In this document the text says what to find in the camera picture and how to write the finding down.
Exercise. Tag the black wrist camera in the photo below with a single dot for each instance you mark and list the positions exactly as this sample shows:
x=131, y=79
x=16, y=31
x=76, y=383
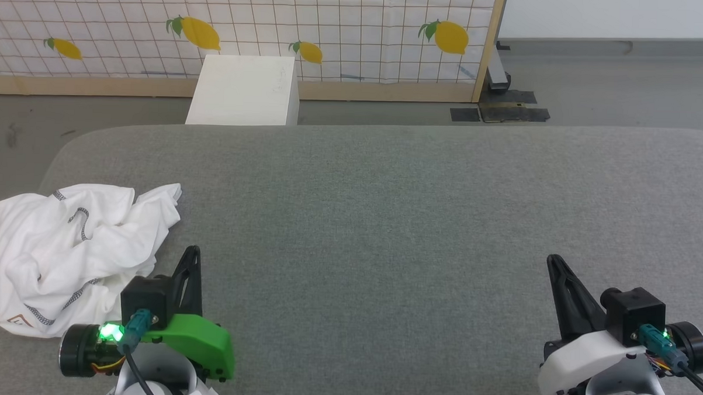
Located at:
x=143, y=298
x=634, y=315

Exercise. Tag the white rectangular box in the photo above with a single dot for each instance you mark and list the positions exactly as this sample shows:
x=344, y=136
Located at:
x=244, y=91

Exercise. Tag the white t-shirt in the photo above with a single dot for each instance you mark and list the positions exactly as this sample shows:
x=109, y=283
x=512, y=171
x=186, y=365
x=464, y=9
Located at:
x=45, y=251

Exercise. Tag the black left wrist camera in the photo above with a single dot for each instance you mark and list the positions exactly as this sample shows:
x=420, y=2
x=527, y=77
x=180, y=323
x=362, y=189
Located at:
x=143, y=298

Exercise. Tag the dark floor plate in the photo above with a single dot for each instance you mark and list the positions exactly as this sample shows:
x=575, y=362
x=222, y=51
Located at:
x=515, y=112

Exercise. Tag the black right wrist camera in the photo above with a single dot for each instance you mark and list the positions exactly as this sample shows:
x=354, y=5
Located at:
x=634, y=315

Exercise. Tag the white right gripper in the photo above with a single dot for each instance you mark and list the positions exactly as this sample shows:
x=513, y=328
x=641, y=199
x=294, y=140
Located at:
x=585, y=360

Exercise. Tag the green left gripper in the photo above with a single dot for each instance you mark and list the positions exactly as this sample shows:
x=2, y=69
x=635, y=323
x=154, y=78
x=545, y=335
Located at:
x=200, y=341

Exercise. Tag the lemon print partition panel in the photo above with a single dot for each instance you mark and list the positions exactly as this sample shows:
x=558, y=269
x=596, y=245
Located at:
x=334, y=21

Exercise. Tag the metal partition foot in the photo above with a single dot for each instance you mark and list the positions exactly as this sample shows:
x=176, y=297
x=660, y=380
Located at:
x=497, y=74

